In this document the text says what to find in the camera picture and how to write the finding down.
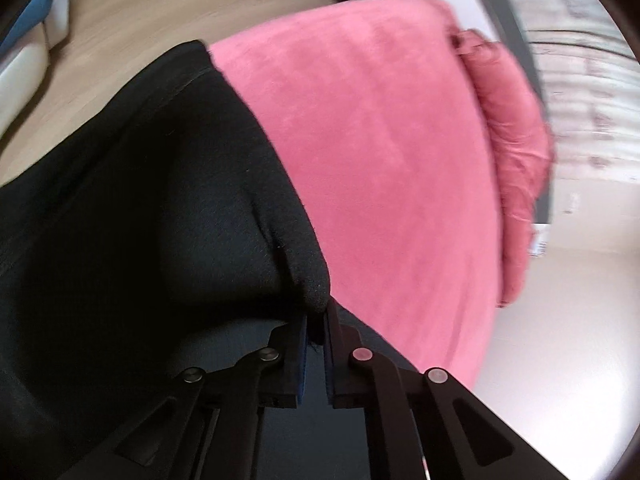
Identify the pink crumpled duvet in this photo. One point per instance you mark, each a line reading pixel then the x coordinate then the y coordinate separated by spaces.
pixel 521 142

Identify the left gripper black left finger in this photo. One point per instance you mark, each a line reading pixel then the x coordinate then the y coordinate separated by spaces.
pixel 209 426

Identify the patterned white curtain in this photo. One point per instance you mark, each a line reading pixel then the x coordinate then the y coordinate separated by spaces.
pixel 591 81

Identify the white plastic stool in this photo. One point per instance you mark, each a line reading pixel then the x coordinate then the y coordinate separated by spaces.
pixel 22 72

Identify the black pants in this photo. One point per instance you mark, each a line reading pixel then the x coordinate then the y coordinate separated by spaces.
pixel 161 235

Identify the pink bed sheet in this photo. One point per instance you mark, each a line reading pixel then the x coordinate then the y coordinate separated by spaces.
pixel 376 122

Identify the blue storage box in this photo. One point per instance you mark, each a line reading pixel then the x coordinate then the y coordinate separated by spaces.
pixel 54 15

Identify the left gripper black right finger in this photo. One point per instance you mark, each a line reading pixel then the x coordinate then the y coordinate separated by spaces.
pixel 422 425

